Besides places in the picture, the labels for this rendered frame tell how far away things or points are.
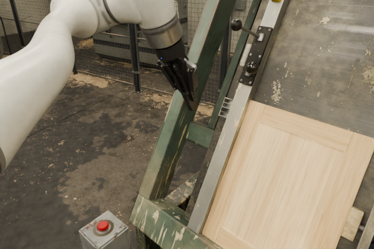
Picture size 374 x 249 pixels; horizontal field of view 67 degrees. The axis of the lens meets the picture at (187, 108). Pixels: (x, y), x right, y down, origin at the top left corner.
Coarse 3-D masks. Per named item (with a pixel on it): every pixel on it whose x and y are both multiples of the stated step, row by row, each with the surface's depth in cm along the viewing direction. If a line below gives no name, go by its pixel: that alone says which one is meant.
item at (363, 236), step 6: (372, 210) 67; (372, 216) 67; (366, 222) 71; (372, 222) 67; (366, 228) 67; (372, 228) 67; (366, 234) 67; (372, 234) 67; (360, 240) 68; (366, 240) 67; (372, 240) 69; (360, 246) 68; (366, 246) 67; (372, 246) 67
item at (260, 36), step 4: (232, 20) 89; (236, 20) 87; (232, 24) 88; (236, 24) 87; (240, 24) 88; (232, 28) 89; (236, 28) 88; (240, 28) 89; (244, 28) 90; (248, 32) 91; (252, 32) 91; (256, 36) 92; (260, 36) 92; (264, 36) 92; (260, 40) 92
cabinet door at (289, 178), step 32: (256, 128) 92; (288, 128) 87; (320, 128) 82; (256, 160) 91; (288, 160) 85; (320, 160) 80; (352, 160) 76; (224, 192) 95; (256, 192) 89; (288, 192) 84; (320, 192) 79; (352, 192) 75; (224, 224) 93; (256, 224) 88; (288, 224) 82; (320, 224) 78
